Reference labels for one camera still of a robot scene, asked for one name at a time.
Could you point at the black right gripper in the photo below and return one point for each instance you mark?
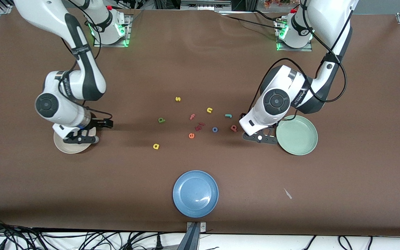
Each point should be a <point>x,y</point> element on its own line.
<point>97,122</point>

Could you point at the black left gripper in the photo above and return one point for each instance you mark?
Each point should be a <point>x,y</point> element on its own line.
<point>241,116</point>

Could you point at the pink letter p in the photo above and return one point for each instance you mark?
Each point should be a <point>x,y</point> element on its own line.
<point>235,130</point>

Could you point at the green letter g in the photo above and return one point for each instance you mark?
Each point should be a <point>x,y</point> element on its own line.
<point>159,121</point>

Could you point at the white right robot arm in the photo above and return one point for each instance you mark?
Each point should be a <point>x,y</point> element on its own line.
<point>47,104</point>

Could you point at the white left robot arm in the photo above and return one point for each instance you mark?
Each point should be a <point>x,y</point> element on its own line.
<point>275,100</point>

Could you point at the beige round plate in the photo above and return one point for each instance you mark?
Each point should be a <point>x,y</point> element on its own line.
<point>71,148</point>

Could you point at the green round plate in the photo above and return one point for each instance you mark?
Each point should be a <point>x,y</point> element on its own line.
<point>299,137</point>

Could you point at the brown table cover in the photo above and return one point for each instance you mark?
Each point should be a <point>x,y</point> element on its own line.
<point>200,69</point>

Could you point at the white paper scrap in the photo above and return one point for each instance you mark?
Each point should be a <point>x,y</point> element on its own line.
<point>288,194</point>

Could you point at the blue round plate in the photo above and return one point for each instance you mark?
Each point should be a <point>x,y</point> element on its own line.
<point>195,193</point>

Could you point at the orange artificial flowers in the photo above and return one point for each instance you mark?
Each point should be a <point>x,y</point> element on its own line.
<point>273,3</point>

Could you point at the grey power strip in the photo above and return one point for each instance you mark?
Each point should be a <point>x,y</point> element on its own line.
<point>205,5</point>

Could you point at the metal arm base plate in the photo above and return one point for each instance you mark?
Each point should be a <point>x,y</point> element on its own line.
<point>111,45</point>
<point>295,49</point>

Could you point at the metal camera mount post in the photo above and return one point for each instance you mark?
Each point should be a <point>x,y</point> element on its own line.
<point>193,239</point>

